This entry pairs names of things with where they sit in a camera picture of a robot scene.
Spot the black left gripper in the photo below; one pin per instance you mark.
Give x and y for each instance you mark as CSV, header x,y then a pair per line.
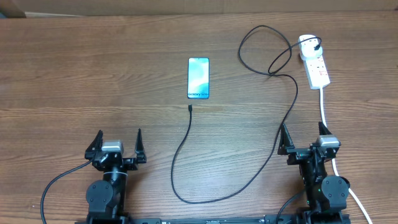
x,y
130,163

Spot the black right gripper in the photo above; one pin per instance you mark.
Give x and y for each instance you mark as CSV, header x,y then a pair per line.
x,y
298,154

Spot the blue screen smartphone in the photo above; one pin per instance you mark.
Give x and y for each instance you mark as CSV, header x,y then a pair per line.
x,y
198,84

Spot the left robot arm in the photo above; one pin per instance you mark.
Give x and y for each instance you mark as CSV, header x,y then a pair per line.
x,y
106,197

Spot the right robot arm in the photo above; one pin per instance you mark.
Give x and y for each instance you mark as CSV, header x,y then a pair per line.
x,y
326,194

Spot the white power strip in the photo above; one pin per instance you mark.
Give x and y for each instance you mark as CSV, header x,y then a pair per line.
x,y
316,73

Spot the brown cardboard backdrop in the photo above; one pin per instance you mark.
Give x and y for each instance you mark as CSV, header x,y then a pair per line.
x,y
21,8

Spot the white USB wall charger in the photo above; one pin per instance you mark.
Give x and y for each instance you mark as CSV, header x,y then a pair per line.
x,y
310,47

